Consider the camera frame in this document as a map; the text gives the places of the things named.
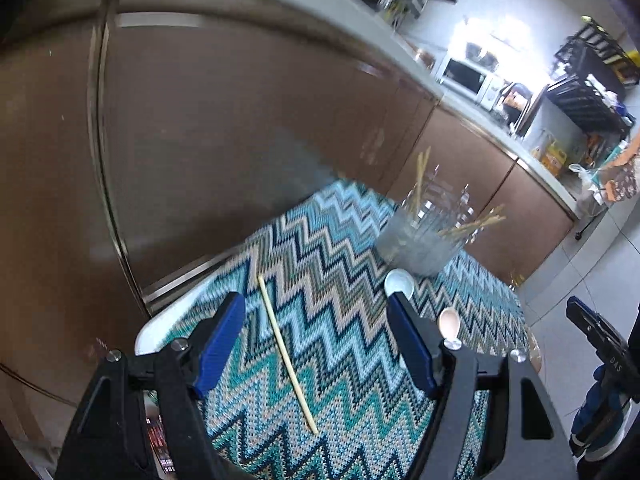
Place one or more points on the bamboo chopstick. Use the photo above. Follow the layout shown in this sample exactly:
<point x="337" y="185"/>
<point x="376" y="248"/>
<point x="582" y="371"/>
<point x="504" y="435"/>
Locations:
<point x="467" y="232"/>
<point x="425" y="170"/>
<point x="417" y="180"/>
<point x="287" y="355"/>

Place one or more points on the copper base cabinets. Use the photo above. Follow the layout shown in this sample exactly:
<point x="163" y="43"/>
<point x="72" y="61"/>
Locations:
<point x="200" y="135"/>

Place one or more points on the wooden chopsticks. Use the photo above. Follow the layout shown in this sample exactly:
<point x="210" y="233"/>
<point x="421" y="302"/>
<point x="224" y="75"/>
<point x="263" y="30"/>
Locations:
<point x="470" y="227"/>

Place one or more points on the yellow packet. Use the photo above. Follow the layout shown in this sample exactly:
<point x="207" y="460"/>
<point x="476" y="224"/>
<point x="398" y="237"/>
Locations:
<point x="631" y="59"/>

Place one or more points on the zigzag patterned knitted cloth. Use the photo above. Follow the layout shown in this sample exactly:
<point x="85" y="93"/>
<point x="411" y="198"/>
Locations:
<point x="325" y="310"/>

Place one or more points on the white kitchen countertop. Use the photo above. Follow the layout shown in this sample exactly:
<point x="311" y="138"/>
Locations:
<point x="310" y="15"/>

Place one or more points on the patchwork hanging cloth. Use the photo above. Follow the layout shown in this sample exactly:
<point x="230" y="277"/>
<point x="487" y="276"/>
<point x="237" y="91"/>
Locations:
<point x="625" y="175"/>

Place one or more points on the clear glass utensil holder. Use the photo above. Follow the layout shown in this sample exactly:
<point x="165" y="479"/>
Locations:
<point x="425" y="240"/>

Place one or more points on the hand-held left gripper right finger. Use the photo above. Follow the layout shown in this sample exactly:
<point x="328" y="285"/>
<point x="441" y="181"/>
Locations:
<point x="410" y="345"/>

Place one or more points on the white and blue rags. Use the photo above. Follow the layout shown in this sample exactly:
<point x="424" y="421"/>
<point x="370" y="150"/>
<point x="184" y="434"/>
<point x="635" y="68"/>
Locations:
<point x="612" y="100"/>

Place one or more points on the pink ceramic spoon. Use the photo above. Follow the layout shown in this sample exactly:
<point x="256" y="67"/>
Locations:
<point x="448" y="322"/>

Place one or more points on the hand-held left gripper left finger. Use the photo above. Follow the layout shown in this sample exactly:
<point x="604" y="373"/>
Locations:
<point x="220" y="342"/>

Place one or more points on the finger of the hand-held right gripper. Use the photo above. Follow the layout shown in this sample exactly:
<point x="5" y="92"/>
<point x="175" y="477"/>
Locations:
<point x="587" y="322"/>

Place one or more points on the white microwave oven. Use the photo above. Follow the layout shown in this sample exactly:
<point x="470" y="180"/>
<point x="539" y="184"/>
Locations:
<point x="465" y="74"/>

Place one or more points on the steel bowl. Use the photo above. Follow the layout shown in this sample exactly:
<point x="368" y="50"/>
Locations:
<point x="480" y="54"/>

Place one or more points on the yellow detergent bottle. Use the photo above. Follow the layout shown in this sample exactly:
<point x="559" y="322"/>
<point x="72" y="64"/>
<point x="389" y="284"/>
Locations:
<point x="554" y="160"/>

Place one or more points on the red printed packet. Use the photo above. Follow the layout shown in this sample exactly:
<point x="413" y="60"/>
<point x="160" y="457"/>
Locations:
<point x="156" y="440"/>

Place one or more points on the white plastic bag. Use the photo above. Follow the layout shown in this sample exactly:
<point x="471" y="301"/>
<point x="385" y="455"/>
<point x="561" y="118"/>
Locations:
<point x="590" y="190"/>

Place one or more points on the small clear bottle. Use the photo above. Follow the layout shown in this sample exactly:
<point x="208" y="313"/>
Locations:
<point x="539" y="145"/>

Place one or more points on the black dish rack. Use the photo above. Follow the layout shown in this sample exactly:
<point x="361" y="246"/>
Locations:
<point x="585" y="95"/>

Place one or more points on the pale blue ceramic spoon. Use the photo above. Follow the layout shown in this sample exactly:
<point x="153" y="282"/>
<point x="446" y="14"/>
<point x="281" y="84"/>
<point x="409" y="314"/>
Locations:
<point x="399" y="282"/>

